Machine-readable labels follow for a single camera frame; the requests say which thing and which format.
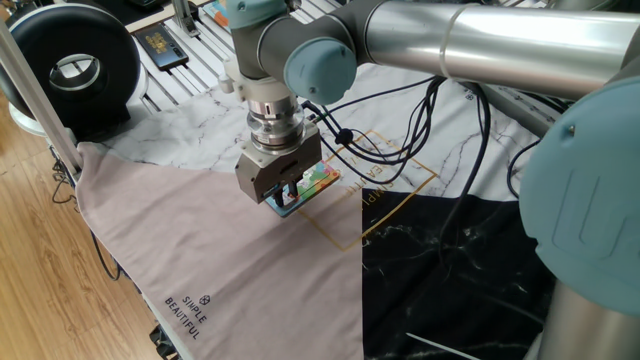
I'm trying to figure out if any black ring-shaped fan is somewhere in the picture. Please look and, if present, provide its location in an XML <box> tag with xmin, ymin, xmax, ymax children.
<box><xmin>0</xmin><ymin>2</ymin><xmax>150</xmax><ymax>141</ymax></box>

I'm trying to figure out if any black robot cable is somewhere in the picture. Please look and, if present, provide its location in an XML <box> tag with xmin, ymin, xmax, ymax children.
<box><xmin>301</xmin><ymin>74</ymin><xmax>494</xmax><ymax>236</ymax></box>

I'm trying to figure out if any black smartphone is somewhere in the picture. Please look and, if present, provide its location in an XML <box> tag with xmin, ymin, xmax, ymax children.
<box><xmin>133</xmin><ymin>22</ymin><xmax>190</xmax><ymax>71</ymax></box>

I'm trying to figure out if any silver Schunk gripper body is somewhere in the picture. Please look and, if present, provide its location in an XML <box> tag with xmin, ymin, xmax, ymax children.
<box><xmin>234</xmin><ymin>132</ymin><xmax>324</xmax><ymax>205</ymax></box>

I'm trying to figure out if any aluminium frame rail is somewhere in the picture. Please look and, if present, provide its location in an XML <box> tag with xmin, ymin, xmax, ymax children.
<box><xmin>474</xmin><ymin>82</ymin><xmax>571</xmax><ymax>137</ymax></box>

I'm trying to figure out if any white wrist adapter block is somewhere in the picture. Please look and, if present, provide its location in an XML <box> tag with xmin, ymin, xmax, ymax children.
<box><xmin>217</xmin><ymin>58</ymin><xmax>297</xmax><ymax>105</ymax></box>

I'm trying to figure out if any colourful cartoon puzzle board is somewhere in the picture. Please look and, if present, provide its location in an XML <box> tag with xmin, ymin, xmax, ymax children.
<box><xmin>202</xmin><ymin>0</ymin><xmax>232</xmax><ymax>30</ymax></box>

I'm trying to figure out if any marble pink black tablecloth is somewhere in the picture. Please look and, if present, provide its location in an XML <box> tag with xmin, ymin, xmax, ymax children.
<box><xmin>74</xmin><ymin>2</ymin><xmax>640</xmax><ymax>360</ymax></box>

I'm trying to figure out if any silver force torque sensor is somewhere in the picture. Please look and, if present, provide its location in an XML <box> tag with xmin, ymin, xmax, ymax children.
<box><xmin>245</xmin><ymin>93</ymin><xmax>307</xmax><ymax>155</ymax></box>

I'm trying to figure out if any white zip tie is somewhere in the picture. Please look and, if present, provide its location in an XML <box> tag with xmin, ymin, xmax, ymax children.
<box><xmin>406</xmin><ymin>331</ymin><xmax>482</xmax><ymax>360</ymax></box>

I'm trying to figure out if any dark power cable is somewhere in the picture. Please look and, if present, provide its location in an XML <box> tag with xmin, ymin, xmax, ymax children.
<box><xmin>506</xmin><ymin>137</ymin><xmax>544</xmax><ymax>200</ymax></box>

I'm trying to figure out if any colourful fairy puzzle board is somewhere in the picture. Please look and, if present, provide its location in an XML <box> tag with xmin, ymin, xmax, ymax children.
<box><xmin>263</xmin><ymin>159</ymin><xmax>342</xmax><ymax>219</ymax></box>

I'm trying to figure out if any aluminium frame post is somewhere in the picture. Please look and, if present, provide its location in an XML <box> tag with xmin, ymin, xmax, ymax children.
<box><xmin>0</xmin><ymin>17</ymin><xmax>84</xmax><ymax>176</ymax></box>

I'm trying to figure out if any silver metal bracket stand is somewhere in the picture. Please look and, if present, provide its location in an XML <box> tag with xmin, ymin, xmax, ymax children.
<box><xmin>171</xmin><ymin>0</ymin><xmax>202</xmax><ymax>39</ymax></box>

